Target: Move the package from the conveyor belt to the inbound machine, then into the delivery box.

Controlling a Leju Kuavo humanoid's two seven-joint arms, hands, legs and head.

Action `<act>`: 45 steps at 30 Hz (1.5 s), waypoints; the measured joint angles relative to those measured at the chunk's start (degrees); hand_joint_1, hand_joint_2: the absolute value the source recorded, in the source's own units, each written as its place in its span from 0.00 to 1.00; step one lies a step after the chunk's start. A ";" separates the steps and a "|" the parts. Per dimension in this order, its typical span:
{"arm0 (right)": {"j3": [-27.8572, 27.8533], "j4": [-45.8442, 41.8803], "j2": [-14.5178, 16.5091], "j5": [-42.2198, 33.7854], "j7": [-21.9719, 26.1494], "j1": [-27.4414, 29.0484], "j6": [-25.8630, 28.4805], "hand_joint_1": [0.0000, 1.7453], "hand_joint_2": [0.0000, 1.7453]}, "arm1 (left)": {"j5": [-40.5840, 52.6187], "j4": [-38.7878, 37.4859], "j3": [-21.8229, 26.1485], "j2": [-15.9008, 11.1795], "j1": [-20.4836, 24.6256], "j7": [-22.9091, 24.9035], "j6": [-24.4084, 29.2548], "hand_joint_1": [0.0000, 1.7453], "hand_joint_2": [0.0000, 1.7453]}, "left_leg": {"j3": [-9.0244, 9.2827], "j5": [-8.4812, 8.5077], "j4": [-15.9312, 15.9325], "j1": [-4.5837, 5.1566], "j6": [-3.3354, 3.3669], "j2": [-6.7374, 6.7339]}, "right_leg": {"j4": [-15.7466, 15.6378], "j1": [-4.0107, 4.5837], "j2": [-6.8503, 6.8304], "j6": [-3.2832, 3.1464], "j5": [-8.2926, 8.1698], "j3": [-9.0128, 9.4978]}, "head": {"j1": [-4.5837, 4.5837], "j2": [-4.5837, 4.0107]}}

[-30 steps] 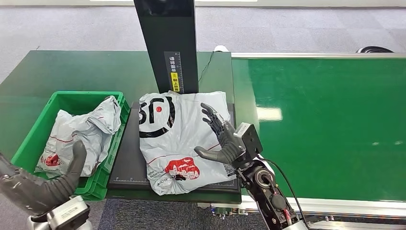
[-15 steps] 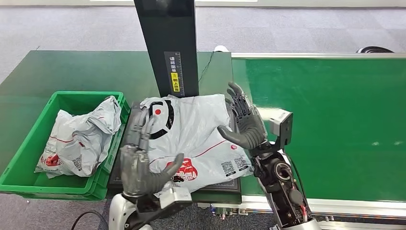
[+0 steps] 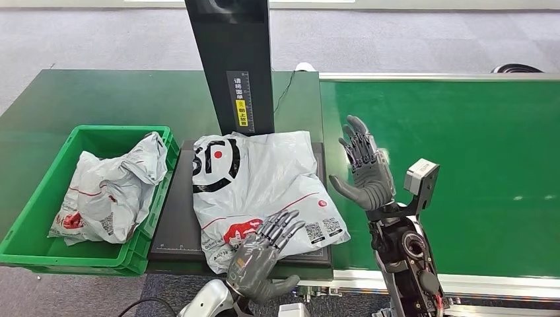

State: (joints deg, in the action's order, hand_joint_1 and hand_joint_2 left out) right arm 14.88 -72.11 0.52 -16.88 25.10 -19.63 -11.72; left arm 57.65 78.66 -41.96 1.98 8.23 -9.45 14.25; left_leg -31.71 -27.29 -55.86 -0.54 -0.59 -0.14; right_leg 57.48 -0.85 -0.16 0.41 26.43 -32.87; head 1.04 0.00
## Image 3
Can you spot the green conveyor belt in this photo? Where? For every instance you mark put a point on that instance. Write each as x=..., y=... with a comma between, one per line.
x=472, y=153

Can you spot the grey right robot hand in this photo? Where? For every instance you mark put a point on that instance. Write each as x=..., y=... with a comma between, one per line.
x=372, y=183

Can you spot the crumpled white mailer bag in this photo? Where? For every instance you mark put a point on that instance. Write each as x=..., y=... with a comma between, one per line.
x=113, y=188

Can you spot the white round object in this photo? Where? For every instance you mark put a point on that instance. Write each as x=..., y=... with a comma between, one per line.
x=305, y=67

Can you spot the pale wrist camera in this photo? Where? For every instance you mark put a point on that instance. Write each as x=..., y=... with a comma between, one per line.
x=421, y=173
x=294, y=310

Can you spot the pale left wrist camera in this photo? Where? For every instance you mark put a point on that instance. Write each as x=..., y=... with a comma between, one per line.
x=294, y=310

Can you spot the green plastic crate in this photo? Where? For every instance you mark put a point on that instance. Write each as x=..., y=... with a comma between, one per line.
x=48, y=166

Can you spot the black inbound scanner machine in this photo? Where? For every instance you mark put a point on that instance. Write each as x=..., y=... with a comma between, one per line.
x=236, y=52

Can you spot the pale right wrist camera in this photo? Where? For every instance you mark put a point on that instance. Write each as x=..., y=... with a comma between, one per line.
x=421, y=173

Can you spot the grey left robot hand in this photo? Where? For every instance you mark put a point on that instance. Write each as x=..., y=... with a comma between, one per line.
x=253, y=267

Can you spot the white mailer bag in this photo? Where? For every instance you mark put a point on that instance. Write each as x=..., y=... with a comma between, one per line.
x=271, y=179
x=113, y=188

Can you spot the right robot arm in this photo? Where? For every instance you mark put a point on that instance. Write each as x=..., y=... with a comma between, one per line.
x=407, y=262

